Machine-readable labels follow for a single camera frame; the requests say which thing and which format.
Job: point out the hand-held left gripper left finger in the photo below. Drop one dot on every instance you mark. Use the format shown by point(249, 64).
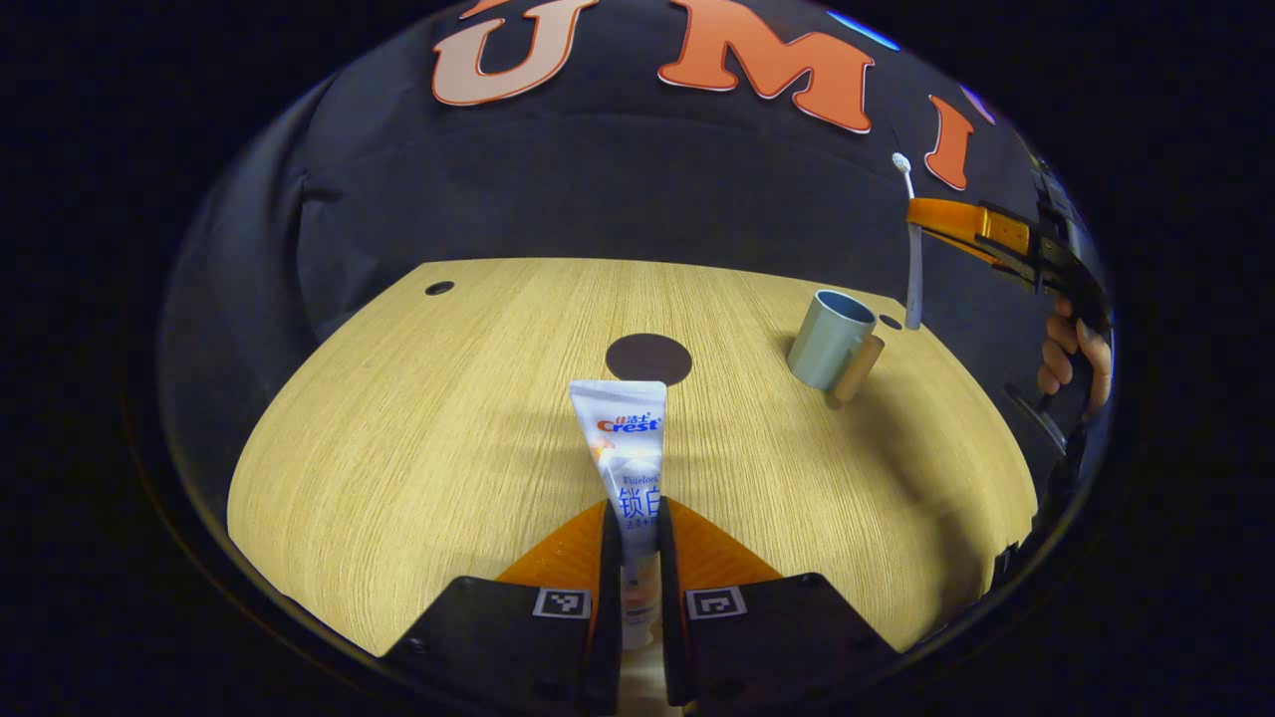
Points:
point(610, 617)

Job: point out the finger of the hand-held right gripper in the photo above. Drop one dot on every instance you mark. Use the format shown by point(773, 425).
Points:
point(946, 214)
point(1016, 274)

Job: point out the dark round coaster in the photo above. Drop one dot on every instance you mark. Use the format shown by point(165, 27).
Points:
point(647, 357)

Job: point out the white toothbrush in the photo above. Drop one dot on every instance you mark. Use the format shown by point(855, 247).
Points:
point(913, 279)

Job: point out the black backdrop cloth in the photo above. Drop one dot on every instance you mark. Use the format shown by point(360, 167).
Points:
point(598, 189)

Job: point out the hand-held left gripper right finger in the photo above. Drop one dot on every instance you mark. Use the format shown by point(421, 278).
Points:
point(672, 617)

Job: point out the white toothpaste tube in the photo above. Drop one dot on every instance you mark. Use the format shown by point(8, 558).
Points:
point(628, 448)

